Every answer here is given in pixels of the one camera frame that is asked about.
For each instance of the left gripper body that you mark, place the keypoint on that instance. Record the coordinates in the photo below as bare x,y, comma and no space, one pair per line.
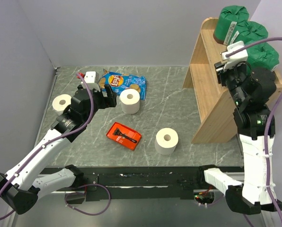
100,101

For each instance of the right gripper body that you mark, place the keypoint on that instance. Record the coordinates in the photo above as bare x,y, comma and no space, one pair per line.
233,77

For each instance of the white paper towel roll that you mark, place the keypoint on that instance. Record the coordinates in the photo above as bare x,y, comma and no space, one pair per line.
130,101
166,141
60,103

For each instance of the green roll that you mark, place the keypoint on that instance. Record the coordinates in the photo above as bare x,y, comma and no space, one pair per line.
263,56
227,21
248,31

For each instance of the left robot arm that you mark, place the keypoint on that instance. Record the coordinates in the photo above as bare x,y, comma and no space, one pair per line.
21,187

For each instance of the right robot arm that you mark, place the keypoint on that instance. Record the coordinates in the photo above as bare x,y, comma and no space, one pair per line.
250,90

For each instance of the wooden shelf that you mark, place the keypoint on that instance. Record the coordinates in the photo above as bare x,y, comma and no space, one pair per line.
215,104

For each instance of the blue Lays chips bag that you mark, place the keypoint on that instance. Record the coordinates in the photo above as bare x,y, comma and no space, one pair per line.
120,82

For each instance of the black razor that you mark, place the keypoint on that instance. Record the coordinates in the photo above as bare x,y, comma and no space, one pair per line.
119,133

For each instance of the orange razor box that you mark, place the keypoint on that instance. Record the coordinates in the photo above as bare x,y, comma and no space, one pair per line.
121,140

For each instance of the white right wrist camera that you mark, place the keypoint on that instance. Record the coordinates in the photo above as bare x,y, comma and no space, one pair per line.
233,60

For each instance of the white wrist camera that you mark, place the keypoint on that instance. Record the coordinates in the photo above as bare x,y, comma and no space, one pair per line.
92,79
233,60

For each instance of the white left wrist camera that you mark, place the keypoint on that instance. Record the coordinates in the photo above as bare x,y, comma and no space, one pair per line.
92,79

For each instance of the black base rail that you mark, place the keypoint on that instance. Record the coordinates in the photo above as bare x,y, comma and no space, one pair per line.
150,182

